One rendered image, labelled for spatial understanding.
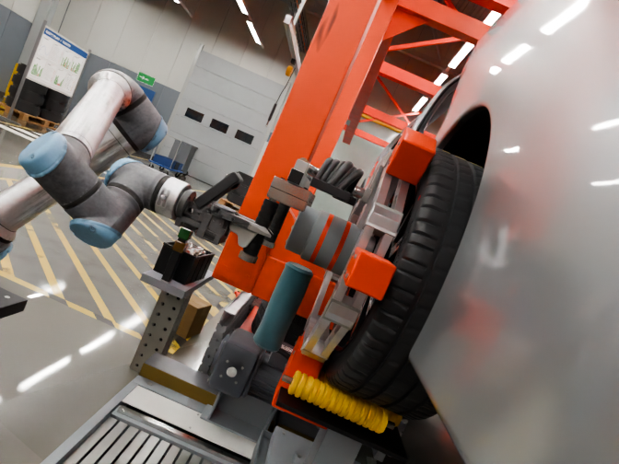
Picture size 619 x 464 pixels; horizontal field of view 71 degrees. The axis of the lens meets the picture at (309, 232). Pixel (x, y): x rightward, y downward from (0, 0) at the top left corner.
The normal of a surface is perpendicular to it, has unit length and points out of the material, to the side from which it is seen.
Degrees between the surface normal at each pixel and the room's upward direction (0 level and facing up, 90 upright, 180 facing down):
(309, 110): 90
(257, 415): 90
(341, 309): 90
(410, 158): 125
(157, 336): 90
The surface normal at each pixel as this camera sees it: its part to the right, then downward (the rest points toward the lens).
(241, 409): -0.04, 0.06
